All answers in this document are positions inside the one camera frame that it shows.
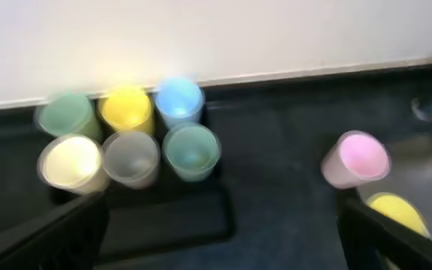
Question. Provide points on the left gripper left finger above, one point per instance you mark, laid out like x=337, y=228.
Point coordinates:
x=51, y=240

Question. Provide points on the grey cup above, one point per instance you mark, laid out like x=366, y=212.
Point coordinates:
x=131, y=157

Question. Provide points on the steel sink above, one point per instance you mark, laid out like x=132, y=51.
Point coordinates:
x=426, y=176

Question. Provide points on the yellow cup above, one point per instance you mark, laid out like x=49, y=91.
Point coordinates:
x=126, y=108
x=396, y=210

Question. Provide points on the white cup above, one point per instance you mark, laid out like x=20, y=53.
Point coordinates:
x=71, y=161

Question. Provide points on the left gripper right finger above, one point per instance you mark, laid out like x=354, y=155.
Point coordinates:
x=373, y=240

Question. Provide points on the pink cup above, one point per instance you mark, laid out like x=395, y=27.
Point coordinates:
x=358, y=155

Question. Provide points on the black tray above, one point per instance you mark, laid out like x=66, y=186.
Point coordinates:
x=171, y=217

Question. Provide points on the blue cup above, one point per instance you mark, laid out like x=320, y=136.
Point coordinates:
x=178, y=99

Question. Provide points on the green cup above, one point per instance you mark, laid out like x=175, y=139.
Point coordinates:
x=191, y=150
x=66, y=114

